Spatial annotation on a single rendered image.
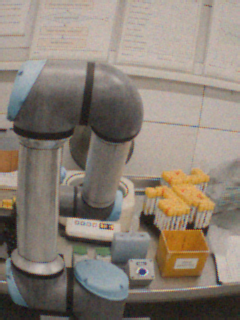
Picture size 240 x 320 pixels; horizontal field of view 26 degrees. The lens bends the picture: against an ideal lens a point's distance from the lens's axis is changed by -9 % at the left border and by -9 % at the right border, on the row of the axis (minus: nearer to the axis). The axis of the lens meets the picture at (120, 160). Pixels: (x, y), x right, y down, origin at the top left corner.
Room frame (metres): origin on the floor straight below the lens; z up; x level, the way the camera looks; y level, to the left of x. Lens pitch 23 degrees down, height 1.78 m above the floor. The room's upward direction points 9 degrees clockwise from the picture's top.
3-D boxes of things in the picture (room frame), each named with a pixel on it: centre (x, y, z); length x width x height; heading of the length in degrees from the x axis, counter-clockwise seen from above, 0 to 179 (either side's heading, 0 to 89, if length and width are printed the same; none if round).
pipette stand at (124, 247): (1.36, -0.07, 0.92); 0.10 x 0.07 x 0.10; 105
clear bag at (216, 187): (1.87, -0.41, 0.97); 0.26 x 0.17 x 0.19; 124
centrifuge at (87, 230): (1.59, 0.06, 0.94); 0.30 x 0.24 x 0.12; 4
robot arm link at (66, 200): (1.12, 0.15, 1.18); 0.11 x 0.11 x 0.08; 7
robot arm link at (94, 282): (0.90, 0.01, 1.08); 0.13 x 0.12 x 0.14; 97
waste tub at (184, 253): (1.37, -0.23, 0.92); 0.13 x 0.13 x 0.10; 10
